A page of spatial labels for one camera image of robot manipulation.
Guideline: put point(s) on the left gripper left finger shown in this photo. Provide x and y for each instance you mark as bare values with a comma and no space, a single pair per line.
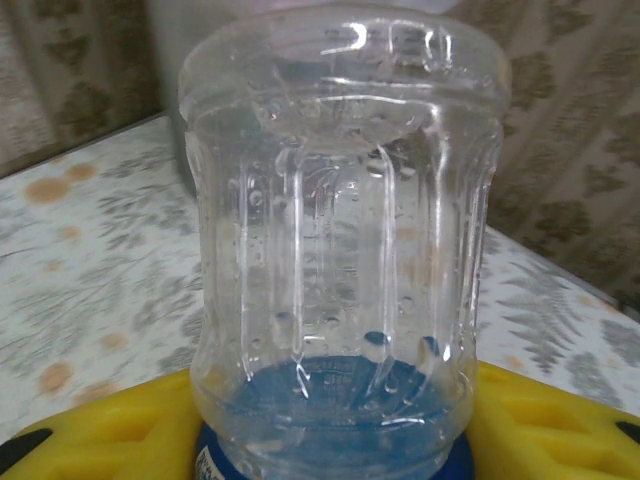
100,445

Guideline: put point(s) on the blue label water bottle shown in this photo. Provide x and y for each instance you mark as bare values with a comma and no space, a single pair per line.
340,225

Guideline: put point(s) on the grey translucent waste bin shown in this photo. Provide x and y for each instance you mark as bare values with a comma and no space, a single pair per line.
167,75

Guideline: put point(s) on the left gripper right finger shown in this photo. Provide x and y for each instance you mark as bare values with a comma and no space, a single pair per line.
550,440

